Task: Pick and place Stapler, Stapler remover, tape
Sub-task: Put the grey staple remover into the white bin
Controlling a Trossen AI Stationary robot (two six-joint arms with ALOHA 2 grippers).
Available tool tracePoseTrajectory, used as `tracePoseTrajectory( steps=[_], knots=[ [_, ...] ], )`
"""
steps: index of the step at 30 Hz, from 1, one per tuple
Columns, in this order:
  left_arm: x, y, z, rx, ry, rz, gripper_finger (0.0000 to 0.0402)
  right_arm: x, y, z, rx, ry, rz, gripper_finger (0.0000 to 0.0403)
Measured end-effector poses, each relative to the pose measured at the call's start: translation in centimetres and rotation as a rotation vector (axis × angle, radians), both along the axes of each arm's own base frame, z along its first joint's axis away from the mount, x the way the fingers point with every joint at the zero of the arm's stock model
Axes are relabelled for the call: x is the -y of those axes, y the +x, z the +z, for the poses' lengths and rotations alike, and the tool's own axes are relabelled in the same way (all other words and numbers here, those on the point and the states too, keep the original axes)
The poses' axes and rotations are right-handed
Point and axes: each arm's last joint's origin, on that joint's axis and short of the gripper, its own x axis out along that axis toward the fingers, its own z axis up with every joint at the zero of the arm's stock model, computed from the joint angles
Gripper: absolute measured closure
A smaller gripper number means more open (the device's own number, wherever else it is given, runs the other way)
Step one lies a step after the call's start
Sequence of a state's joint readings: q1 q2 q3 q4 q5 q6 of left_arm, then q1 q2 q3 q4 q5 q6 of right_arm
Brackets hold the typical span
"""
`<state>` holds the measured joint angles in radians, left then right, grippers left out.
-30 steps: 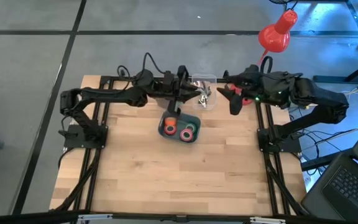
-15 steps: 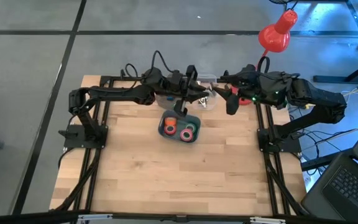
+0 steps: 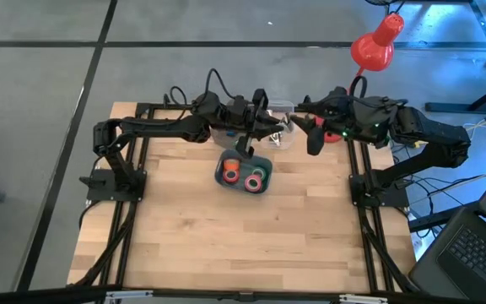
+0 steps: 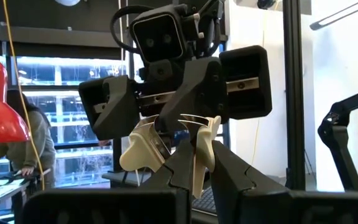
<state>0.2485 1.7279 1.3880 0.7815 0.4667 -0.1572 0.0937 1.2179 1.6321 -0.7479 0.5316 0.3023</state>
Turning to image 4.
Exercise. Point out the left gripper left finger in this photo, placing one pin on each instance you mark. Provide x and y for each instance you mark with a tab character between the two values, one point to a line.
135	205

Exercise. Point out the person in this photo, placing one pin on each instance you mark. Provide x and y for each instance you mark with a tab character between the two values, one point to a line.
42	140

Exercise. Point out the black aluminium table frame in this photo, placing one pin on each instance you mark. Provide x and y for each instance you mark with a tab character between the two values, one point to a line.
294	93

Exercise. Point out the linear ceiling light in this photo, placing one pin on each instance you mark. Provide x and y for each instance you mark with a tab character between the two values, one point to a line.
343	14

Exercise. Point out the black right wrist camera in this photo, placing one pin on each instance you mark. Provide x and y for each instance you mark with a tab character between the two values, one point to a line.
160	37

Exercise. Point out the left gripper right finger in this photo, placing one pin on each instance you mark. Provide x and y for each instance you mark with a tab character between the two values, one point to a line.
259	205

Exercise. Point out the open black laptop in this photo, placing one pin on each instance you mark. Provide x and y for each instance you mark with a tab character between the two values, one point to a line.
205	200

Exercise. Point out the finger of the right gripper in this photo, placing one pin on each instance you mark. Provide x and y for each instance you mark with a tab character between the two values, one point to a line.
204	90
113	109

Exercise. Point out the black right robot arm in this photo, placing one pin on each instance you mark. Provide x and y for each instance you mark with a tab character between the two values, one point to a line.
337	133

